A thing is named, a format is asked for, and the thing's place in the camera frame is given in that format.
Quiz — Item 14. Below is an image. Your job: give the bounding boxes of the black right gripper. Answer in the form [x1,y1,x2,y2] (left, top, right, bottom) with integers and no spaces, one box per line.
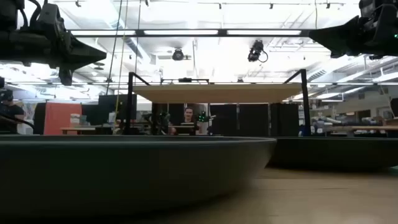
[308,2,398,60]

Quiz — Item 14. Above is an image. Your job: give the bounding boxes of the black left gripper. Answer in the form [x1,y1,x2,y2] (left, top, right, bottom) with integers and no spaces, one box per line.
[0,2,108,87]

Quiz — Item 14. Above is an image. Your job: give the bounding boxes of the black plate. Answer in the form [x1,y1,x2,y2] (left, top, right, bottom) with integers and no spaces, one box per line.
[0,134,277,218]
[269,136,398,172]

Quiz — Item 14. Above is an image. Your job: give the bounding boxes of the wooden shelf with black legs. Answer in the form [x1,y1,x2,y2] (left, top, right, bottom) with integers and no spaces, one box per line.
[124,68,312,138]

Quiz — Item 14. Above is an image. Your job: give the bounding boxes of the red partition panel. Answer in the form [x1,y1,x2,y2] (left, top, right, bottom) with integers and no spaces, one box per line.
[43,102,83,136]

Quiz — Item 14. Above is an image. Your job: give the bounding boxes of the black overhead light beam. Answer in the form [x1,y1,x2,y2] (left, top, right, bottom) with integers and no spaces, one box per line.
[70,29,312,39]

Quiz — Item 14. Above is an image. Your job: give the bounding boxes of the person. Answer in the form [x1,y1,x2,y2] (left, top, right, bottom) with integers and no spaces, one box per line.
[0,89,25,134]
[169,107,200,136]

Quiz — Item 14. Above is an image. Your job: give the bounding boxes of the long wooden background table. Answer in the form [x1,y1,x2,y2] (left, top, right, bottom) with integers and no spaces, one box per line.
[323,125,398,132]

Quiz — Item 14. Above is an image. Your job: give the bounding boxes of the round black ceiling fixture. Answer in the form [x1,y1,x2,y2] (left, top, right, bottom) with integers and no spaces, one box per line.
[172,48,192,62]

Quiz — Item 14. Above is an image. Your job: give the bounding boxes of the black room divider panels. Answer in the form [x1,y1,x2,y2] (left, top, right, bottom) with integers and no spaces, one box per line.
[210,103,299,138]

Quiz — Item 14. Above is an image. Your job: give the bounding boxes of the black hanging cable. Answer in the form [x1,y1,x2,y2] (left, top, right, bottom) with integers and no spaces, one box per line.
[105,0,124,96]

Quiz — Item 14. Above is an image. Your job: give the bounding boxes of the yellow hanging rope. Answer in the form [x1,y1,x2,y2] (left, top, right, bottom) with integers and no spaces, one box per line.
[113,0,129,131]

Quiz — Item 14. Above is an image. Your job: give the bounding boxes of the black cable loop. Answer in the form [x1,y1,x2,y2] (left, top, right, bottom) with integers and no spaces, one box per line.
[0,111,35,130]

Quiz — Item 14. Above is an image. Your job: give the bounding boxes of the black ceiling camera with cable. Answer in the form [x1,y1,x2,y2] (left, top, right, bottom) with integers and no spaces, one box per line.
[248,39,269,63]

